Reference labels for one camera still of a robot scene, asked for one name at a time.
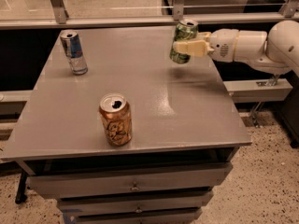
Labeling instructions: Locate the grey metal railing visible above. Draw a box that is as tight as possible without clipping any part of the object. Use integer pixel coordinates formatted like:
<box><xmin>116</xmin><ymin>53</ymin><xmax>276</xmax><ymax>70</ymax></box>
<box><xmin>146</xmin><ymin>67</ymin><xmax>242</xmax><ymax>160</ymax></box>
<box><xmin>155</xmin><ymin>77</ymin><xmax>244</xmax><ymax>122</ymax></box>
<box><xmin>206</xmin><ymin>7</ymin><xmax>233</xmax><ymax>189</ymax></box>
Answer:
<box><xmin>0</xmin><ymin>0</ymin><xmax>299</xmax><ymax>30</ymax></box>

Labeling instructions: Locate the orange soda can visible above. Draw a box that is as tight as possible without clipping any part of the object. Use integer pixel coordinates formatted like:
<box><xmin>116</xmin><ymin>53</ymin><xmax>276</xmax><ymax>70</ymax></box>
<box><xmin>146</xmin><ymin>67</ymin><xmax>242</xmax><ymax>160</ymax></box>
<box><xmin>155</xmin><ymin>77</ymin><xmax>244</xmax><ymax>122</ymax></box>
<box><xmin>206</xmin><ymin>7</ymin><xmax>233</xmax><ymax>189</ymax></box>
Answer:
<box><xmin>99</xmin><ymin>93</ymin><xmax>132</xmax><ymax>146</ymax></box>

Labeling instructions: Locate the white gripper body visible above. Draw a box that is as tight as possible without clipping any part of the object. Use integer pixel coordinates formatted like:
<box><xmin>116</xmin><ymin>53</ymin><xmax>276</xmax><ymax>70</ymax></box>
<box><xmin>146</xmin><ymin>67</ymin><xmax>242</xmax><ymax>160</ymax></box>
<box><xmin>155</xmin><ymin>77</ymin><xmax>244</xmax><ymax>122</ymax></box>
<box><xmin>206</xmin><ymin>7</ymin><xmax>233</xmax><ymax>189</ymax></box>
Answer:
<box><xmin>209</xmin><ymin>29</ymin><xmax>239</xmax><ymax>63</ymax></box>

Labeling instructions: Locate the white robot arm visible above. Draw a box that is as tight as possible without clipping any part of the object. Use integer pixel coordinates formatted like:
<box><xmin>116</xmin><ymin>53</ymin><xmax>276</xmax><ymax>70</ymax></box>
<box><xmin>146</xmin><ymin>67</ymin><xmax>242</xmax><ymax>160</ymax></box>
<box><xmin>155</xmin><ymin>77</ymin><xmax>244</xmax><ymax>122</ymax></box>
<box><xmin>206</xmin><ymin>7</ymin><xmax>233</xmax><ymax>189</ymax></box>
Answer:
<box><xmin>173</xmin><ymin>21</ymin><xmax>299</xmax><ymax>76</ymax></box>

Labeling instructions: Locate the blue silver energy drink can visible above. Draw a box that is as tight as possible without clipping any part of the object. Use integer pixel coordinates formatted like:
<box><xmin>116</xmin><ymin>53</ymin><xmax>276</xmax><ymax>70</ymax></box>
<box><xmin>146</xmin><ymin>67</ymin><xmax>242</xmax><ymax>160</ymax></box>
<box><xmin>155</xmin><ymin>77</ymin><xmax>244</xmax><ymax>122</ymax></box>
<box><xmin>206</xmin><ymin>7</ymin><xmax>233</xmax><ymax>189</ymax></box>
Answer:
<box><xmin>60</xmin><ymin>30</ymin><xmax>88</xmax><ymax>75</ymax></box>

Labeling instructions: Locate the middle grey drawer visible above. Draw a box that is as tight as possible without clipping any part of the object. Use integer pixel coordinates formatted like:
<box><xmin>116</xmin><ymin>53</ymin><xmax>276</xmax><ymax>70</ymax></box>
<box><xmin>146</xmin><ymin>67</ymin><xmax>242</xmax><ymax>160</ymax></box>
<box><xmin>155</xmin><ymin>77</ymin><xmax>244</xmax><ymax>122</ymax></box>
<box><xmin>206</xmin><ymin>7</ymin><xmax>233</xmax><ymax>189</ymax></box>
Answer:
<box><xmin>58</xmin><ymin>189</ymin><xmax>213</xmax><ymax>216</ymax></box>

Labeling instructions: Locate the bottom grey drawer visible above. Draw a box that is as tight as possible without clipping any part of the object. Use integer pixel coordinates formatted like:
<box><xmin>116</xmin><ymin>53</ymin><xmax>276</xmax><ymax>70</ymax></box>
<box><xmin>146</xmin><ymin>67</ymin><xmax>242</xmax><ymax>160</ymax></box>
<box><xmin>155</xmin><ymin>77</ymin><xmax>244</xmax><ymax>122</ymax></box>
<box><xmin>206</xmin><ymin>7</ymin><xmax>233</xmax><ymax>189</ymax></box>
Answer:
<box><xmin>64</xmin><ymin>208</ymin><xmax>202</xmax><ymax>224</ymax></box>

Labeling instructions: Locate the green soda can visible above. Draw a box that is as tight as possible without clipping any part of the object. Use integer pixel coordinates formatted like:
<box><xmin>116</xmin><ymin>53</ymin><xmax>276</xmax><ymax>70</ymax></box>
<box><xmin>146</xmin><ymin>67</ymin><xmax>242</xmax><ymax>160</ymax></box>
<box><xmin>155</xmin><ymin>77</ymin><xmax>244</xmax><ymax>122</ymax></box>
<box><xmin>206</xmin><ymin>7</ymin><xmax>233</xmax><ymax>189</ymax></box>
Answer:
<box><xmin>169</xmin><ymin>18</ymin><xmax>199</xmax><ymax>64</ymax></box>

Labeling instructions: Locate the grey drawer cabinet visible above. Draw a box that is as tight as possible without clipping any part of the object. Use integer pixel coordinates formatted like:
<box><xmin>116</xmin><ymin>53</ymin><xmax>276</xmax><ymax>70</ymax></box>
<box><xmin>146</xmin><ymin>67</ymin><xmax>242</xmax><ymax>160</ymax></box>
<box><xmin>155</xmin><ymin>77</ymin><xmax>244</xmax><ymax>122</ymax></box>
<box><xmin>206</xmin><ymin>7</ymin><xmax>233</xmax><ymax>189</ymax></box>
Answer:
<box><xmin>3</xmin><ymin>27</ymin><xmax>250</xmax><ymax>224</ymax></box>

